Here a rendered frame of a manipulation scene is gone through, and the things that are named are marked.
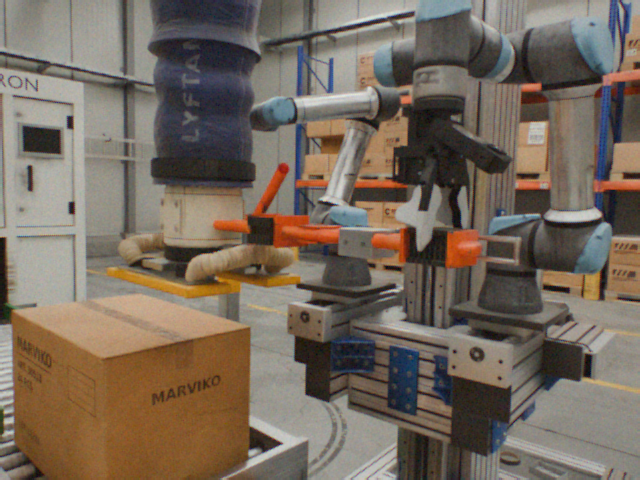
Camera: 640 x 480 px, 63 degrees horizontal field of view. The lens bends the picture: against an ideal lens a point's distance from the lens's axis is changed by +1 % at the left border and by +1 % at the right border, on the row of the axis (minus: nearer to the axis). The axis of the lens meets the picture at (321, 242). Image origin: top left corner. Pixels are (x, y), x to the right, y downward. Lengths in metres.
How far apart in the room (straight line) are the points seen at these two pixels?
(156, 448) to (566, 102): 1.18
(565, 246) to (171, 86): 0.90
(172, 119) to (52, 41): 9.92
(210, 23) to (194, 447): 0.98
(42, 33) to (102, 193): 2.97
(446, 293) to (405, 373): 0.25
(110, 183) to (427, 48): 10.56
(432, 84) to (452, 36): 0.07
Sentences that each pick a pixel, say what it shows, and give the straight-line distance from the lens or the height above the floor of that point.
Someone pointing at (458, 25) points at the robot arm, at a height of 1.53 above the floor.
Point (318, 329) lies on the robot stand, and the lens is 1.43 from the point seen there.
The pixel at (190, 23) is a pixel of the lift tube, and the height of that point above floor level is 1.63.
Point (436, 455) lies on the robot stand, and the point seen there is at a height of 0.57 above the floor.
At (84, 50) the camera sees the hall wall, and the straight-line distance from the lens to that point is 11.24.
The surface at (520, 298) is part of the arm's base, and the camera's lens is 1.31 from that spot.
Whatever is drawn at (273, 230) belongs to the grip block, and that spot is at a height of 1.24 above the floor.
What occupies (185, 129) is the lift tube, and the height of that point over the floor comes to 1.43.
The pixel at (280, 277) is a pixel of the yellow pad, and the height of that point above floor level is 1.12.
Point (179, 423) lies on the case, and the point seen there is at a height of 0.75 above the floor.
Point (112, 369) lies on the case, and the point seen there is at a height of 0.92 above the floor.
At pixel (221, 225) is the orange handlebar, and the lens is 1.07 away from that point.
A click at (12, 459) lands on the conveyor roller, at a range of 1.80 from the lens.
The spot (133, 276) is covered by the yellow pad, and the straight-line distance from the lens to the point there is 1.16.
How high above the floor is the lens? 1.30
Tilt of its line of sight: 5 degrees down
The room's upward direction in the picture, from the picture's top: 2 degrees clockwise
